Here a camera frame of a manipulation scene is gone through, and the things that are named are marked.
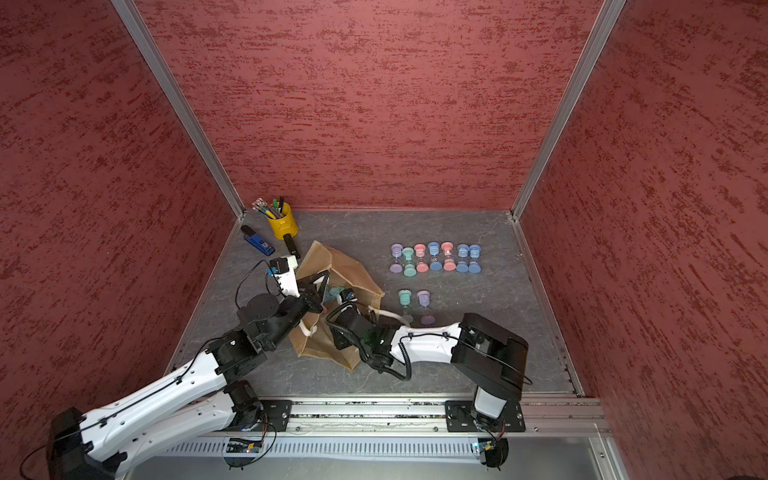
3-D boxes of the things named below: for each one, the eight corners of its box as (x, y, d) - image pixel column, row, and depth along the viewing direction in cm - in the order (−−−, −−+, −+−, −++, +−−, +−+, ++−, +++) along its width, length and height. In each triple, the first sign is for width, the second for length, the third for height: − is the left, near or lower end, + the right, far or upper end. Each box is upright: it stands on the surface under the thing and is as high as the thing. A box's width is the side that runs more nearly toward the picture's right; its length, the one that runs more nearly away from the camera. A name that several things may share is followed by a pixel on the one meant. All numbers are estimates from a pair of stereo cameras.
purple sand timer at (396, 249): (389, 273, 104) (389, 269, 102) (389, 246, 111) (389, 242, 109) (403, 273, 104) (404, 269, 102) (403, 246, 112) (403, 242, 110)
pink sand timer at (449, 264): (443, 271, 106) (445, 265, 103) (440, 247, 113) (442, 241, 110) (455, 271, 106) (457, 265, 103) (451, 247, 113) (453, 241, 110)
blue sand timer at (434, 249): (429, 270, 106) (430, 265, 103) (427, 247, 112) (428, 241, 110) (441, 270, 106) (443, 265, 103) (438, 247, 112) (440, 241, 110)
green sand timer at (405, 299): (398, 323, 92) (399, 320, 90) (398, 292, 99) (398, 288, 97) (413, 323, 92) (413, 320, 90) (411, 292, 99) (412, 288, 97)
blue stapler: (240, 234, 114) (237, 229, 112) (249, 228, 116) (246, 223, 114) (265, 258, 107) (262, 254, 104) (275, 252, 109) (272, 247, 106)
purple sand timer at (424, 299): (420, 326, 91) (421, 323, 89) (416, 293, 99) (416, 289, 97) (434, 325, 91) (435, 322, 90) (429, 292, 99) (429, 289, 97)
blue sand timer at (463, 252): (455, 271, 105) (457, 266, 103) (457, 248, 112) (459, 242, 110) (466, 273, 105) (468, 268, 102) (467, 249, 112) (469, 244, 109)
